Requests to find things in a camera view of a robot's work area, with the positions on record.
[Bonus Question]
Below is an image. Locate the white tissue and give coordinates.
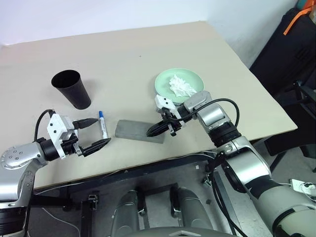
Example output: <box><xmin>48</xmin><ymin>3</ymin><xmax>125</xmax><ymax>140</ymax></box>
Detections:
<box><xmin>168</xmin><ymin>74</ymin><xmax>198</xmax><ymax>97</ymax></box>

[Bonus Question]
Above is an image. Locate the light green plate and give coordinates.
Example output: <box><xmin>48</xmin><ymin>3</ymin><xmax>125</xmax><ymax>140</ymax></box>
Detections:
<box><xmin>154</xmin><ymin>68</ymin><xmax>205</xmax><ymax>104</ymax></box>

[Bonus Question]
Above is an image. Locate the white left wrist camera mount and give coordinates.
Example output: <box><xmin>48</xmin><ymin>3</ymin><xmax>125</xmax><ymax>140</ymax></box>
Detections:
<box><xmin>46</xmin><ymin>113</ymin><xmax>79</xmax><ymax>158</ymax></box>

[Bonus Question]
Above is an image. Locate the grey glasses case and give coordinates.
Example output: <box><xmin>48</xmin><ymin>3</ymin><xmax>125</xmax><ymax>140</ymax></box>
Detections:
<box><xmin>115</xmin><ymin>119</ymin><xmax>165</xmax><ymax>145</ymax></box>

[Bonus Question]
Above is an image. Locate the white floor cable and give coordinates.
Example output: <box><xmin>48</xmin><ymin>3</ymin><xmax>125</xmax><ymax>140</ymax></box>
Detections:
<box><xmin>41</xmin><ymin>207</ymin><xmax>82</xmax><ymax>237</ymax></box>

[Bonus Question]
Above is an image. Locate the blue whiteboard marker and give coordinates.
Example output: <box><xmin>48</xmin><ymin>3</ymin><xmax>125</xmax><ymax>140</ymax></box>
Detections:
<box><xmin>98</xmin><ymin>111</ymin><xmax>109</xmax><ymax>139</ymax></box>

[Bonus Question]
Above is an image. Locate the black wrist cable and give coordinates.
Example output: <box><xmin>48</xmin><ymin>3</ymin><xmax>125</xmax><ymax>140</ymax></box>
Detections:
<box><xmin>194</xmin><ymin>98</ymin><xmax>240</xmax><ymax>129</ymax></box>
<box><xmin>34</xmin><ymin>109</ymin><xmax>55</xmax><ymax>143</ymax></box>

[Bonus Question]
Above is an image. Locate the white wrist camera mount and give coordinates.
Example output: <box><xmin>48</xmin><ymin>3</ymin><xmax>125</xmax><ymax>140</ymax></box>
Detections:
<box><xmin>46</xmin><ymin>113</ymin><xmax>79</xmax><ymax>158</ymax></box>
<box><xmin>155</xmin><ymin>95</ymin><xmax>186</xmax><ymax>128</ymax></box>

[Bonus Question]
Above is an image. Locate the black hanging cable bundle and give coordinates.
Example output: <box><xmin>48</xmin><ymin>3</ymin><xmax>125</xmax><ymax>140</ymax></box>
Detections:
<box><xmin>211</xmin><ymin>152</ymin><xmax>246</xmax><ymax>237</ymax></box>

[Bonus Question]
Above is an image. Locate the black plastic cup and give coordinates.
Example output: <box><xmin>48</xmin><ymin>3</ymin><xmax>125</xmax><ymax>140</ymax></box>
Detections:
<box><xmin>51</xmin><ymin>70</ymin><xmax>92</xmax><ymax>111</ymax></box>

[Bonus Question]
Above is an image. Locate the black metal table frame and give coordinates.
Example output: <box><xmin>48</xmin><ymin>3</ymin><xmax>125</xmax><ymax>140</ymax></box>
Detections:
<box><xmin>29</xmin><ymin>145</ymin><xmax>247</xmax><ymax>237</ymax></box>

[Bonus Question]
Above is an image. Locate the orange bag strap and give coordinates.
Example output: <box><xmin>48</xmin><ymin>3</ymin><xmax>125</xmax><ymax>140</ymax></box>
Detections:
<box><xmin>283</xmin><ymin>6</ymin><xmax>314</xmax><ymax>37</ymax></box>

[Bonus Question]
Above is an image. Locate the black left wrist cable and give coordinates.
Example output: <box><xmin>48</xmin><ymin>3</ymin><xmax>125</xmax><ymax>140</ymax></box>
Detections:
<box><xmin>34</xmin><ymin>109</ymin><xmax>55</xmax><ymax>143</ymax></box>

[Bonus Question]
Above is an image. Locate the white power strip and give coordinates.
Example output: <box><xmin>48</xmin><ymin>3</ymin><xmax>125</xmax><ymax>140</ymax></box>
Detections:
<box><xmin>290</xmin><ymin>179</ymin><xmax>316</xmax><ymax>196</ymax></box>

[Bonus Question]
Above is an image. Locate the black metal stand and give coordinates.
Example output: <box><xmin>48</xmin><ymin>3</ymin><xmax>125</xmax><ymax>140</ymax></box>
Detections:
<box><xmin>264</xmin><ymin>79</ymin><xmax>316</xmax><ymax>173</ymax></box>

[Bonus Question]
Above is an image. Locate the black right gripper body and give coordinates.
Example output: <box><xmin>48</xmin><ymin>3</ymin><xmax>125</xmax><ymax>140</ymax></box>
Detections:
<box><xmin>159</xmin><ymin>108</ymin><xmax>182</xmax><ymax>137</ymax></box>

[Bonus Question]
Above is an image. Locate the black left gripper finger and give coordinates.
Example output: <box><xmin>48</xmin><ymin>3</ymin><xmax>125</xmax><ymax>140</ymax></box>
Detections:
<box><xmin>80</xmin><ymin>138</ymin><xmax>112</xmax><ymax>158</ymax></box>
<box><xmin>72</xmin><ymin>118</ymin><xmax>99</xmax><ymax>129</ymax></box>

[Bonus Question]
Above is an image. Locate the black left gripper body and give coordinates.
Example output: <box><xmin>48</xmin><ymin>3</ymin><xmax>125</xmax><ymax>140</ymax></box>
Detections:
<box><xmin>60</xmin><ymin>132</ymin><xmax>86</xmax><ymax>158</ymax></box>

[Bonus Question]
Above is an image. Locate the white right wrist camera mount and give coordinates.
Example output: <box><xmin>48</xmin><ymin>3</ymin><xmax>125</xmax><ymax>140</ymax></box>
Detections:
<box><xmin>155</xmin><ymin>95</ymin><xmax>186</xmax><ymax>128</ymax></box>

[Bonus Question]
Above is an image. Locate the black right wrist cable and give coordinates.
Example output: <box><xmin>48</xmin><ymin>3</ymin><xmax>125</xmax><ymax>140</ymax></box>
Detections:
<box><xmin>194</xmin><ymin>98</ymin><xmax>240</xmax><ymax>129</ymax></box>

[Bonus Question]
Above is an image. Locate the black bag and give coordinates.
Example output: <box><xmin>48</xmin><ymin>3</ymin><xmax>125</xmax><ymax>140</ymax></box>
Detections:
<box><xmin>249</xmin><ymin>7</ymin><xmax>316</xmax><ymax>99</ymax></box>

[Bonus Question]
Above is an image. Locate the grey robot torso edge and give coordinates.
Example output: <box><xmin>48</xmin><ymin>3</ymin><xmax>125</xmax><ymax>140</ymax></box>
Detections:
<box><xmin>130</xmin><ymin>226</ymin><xmax>223</xmax><ymax>237</ymax></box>

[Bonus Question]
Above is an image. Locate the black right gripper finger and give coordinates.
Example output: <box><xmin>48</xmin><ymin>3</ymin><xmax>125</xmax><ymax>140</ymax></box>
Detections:
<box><xmin>148</xmin><ymin>120</ymin><xmax>170</xmax><ymax>134</ymax></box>
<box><xmin>146</xmin><ymin>128</ymin><xmax>171</xmax><ymax>138</ymax></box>

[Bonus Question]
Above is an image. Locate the grey rounded leg cover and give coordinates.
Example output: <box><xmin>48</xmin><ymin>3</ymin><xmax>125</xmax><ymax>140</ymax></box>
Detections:
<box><xmin>170</xmin><ymin>186</ymin><xmax>213</xmax><ymax>230</ymax></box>
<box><xmin>112</xmin><ymin>189</ymin><xmax>149</xmax><ymax>233</ymax></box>

